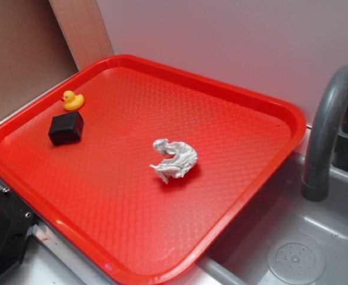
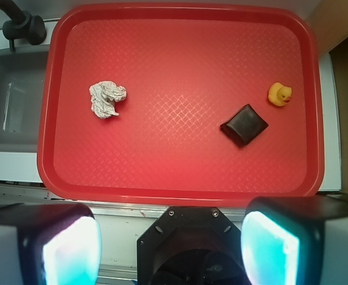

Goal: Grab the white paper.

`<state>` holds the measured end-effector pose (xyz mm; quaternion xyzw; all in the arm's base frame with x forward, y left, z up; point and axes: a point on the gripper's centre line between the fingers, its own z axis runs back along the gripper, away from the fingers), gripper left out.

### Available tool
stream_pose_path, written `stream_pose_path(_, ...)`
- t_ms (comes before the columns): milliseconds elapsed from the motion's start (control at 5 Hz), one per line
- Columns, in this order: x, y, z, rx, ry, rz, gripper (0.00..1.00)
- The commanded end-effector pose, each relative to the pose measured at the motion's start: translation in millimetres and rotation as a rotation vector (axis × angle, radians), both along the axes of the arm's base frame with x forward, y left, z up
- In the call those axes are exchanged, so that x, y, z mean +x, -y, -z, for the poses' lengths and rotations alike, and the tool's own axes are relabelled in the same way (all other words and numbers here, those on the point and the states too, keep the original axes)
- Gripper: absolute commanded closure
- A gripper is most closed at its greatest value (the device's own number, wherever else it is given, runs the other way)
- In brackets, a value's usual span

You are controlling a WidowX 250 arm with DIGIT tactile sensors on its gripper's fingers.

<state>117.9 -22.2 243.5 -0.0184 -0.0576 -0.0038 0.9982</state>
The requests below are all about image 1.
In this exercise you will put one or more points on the grey toy faucet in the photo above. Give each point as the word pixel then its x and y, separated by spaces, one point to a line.
pixel 328 141

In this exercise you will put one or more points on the black cube block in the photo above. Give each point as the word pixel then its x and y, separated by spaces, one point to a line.
pixel 66 128

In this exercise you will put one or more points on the yellow rubber duck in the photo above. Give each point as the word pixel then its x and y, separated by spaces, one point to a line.
pixel 72 101

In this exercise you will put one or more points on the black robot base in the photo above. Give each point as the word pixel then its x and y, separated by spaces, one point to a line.
pixel 16 226

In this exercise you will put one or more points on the red plastic tray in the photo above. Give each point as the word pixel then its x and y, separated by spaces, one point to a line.
pixel 102 195

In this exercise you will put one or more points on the crumpled white paper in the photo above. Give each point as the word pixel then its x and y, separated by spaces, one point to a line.
pixel 182 158

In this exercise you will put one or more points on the grey toy sink basin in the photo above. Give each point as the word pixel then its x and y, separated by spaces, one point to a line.
pixel 282 238

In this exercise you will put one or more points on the brown cardboard panel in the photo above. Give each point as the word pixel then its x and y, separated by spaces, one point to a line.
pixel 34 55

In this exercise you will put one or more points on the light wooden board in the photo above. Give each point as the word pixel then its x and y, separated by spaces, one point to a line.
pixel 83 28

